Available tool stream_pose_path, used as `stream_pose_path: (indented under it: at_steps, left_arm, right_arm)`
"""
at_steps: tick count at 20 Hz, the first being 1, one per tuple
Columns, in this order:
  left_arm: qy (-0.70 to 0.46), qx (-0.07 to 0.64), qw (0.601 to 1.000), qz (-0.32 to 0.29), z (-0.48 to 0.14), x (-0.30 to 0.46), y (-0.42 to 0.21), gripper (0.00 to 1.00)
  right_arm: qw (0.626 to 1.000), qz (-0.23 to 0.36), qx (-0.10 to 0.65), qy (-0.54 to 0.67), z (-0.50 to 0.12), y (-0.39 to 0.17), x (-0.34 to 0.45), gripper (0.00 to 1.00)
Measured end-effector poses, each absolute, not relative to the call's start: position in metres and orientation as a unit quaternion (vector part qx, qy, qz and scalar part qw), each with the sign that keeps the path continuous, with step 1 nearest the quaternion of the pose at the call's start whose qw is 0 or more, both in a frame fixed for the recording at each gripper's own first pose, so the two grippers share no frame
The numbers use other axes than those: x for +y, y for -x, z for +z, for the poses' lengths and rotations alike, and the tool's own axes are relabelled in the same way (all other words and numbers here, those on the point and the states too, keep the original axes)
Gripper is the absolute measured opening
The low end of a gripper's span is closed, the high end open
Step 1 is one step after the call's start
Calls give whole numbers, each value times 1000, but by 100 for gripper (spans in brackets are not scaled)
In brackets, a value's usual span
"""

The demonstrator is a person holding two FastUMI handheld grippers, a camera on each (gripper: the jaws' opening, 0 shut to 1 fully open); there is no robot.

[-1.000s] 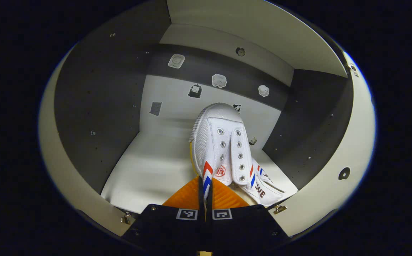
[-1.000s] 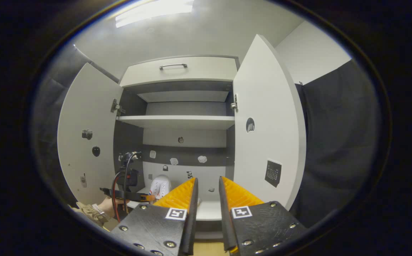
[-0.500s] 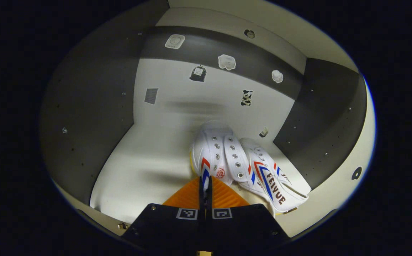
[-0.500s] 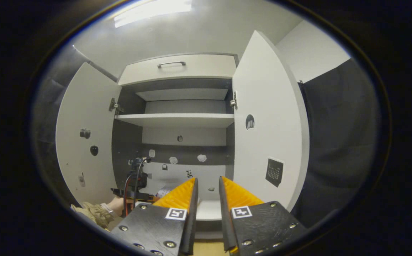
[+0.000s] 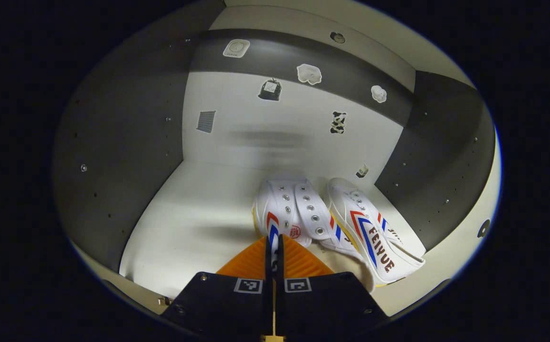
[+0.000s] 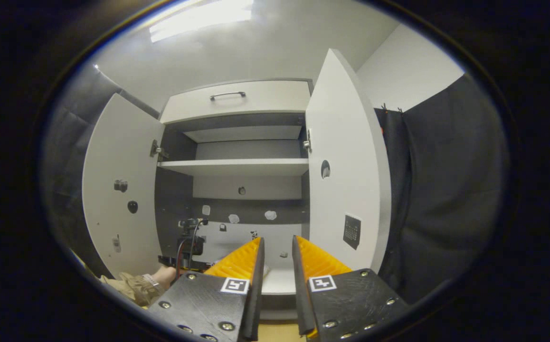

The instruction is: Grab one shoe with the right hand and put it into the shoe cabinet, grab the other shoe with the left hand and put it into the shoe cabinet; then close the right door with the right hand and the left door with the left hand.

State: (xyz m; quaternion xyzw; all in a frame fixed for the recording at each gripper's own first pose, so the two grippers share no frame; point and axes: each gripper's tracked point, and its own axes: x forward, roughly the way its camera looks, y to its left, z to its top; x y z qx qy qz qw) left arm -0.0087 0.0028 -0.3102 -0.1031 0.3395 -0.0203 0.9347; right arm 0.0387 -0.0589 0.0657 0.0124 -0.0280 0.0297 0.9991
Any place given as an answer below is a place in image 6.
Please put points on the white shoe cabinet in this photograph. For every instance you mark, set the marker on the white shoe cabinet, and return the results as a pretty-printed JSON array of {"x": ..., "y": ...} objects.
[{"x": 246, "y": 190}]

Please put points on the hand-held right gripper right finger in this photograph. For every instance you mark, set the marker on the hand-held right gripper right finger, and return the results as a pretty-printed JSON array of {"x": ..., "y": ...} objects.
[{"x": 351, "y": 304}]

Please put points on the ceiling light panel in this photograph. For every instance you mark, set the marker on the ceiling light panel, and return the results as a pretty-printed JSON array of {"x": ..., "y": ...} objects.
[{"x": 199, "y": 19}]

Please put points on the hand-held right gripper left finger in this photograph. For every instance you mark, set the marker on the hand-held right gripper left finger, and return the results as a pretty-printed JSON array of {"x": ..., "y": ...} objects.
[{"x": 199, "y": 304}]

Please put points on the white cabinet door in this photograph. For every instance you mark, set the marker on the white cabinet door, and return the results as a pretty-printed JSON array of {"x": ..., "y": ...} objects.
[
  {"x": 123, "y": 142},
  {"x": 346, "y": 142}
]

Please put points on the white cabinet drawer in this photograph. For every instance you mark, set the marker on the white cabinet drawer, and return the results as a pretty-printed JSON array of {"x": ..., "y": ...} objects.
[{"x": 265, "y": 97}]

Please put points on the white cabinet shelf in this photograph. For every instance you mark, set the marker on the white cabinet shelf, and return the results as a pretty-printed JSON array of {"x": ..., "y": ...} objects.
[
  {"x": 237, "y": 167},
  {"x": 241, "y": 134},
  {"x": 279, "y": 282}
]

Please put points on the metal door hinge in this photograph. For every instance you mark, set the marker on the metal door hinge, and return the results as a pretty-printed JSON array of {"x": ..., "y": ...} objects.
[
  {"x": 307, "y": 142},
  {"x": 157, "y": 151}
]

